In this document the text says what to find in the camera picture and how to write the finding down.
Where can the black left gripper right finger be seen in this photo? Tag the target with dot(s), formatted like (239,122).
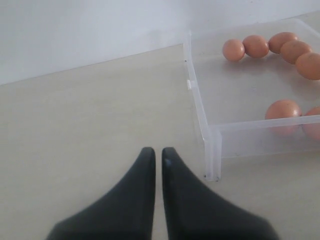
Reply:
(194,212)

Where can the brown egg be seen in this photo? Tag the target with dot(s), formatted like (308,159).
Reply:
(278,40)
(256,46)
(312,130)
(280,109)

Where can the clear plastic bin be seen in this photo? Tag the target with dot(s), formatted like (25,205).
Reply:
(231,99)

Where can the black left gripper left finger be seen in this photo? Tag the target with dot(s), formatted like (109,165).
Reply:
(126,212)

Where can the brown egg column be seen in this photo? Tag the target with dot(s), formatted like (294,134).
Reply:
(292,50)
(308,66)

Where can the brown egg second row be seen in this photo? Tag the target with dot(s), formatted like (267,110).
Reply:
(233,50)

